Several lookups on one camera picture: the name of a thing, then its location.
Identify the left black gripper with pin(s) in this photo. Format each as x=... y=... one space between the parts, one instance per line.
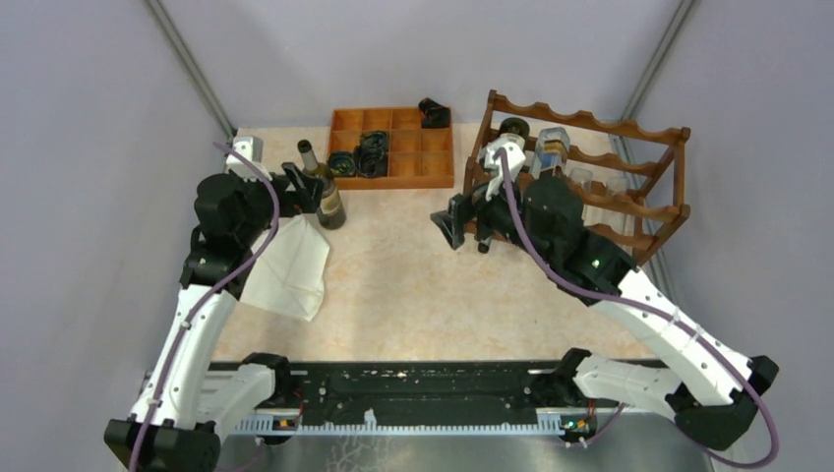
x=295 y=202

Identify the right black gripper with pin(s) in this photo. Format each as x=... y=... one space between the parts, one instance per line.
x=461 y=208

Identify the green bottle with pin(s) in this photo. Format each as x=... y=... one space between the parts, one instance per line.
x=515 y=128
x=331 y=213

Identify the small clear labelled bottle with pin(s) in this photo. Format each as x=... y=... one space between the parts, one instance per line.
x=551 y=149

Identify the green bottle front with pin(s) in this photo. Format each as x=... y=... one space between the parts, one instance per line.
x=515 y=128

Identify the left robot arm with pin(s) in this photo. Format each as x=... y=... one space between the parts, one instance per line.
x=175 y=425

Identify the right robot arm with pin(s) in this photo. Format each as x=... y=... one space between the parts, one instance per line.
x=711 y=392

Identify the wooden wine rack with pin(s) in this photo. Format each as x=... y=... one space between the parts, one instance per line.
x=652 y=226

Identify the black part in tray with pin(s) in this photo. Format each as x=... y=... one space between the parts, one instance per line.
x=371 y=154

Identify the wooden compartment tray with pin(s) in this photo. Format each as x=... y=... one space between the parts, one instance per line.
x=417 y=157

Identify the white folded cloth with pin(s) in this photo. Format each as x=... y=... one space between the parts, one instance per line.
x=288 y=278

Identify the black part behind tray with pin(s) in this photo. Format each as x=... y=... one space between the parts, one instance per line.
x=433 y=115

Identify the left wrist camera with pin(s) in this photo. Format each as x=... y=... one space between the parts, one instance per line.
x=251 y=148

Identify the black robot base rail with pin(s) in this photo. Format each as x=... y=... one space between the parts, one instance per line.
x=421 y=394

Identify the white cable duct strip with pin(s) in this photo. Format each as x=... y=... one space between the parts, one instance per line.
x=270 y=425

